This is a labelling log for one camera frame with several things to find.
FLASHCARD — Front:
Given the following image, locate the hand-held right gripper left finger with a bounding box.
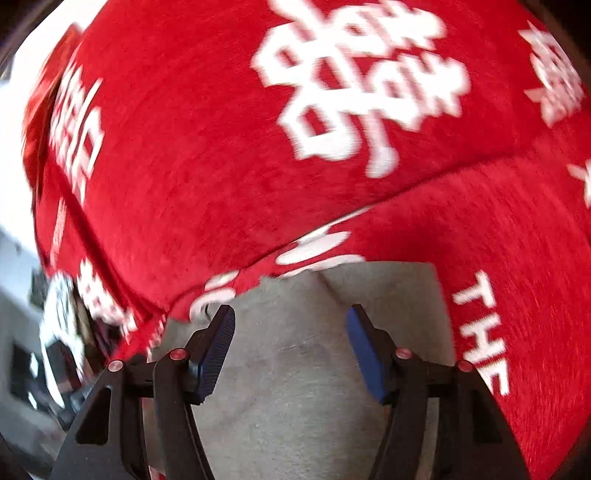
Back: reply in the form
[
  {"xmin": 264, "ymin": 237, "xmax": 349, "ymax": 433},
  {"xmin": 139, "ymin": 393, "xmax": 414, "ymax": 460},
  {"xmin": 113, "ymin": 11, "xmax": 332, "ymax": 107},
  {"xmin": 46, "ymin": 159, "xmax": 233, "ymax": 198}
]
[{"xmin": 50, "ymin": 304, "xmax": 237, "ymax": 480}]

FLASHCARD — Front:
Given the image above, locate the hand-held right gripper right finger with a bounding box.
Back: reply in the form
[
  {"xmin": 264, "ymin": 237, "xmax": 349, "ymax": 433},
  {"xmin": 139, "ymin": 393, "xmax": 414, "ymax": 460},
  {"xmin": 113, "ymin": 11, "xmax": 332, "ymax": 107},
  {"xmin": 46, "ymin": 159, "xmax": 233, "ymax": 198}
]
[{"xmin": 345, "ymin": 304, "xmax": 532, "ymax": 480}]

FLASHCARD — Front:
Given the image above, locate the red printed sofa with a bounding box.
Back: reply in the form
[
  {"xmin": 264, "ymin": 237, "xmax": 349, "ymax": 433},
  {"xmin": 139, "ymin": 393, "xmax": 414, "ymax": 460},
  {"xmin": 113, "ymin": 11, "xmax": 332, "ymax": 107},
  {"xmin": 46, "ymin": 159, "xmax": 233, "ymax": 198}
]
[{"xmin": 21, "ymin": 0, "xmax": 591, "ymax": 480}]

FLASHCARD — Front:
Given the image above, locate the red satin cushion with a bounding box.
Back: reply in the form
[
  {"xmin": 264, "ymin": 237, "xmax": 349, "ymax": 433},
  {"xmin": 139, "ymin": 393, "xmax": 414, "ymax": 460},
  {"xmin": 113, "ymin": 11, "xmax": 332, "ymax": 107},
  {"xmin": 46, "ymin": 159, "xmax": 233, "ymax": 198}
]
[{"xmin": 21, "ymin": 23, "xmax": 84, "ymax": 191}]

